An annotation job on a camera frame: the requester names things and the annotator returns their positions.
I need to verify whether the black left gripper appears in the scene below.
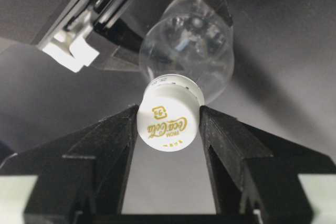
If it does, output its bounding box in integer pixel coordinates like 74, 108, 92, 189
1, 0, 143, 72

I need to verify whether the white bottle cap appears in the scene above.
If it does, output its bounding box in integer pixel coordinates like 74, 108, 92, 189
136, 74, 205, 152

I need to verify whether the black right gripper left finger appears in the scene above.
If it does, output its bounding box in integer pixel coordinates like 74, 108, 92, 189
1, 105, 139, 223

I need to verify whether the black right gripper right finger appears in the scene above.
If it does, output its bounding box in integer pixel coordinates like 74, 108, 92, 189
199, 106, 335, 223

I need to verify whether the clear plastic bottle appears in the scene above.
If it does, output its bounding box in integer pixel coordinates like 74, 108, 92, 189
139, 0, 234, 103

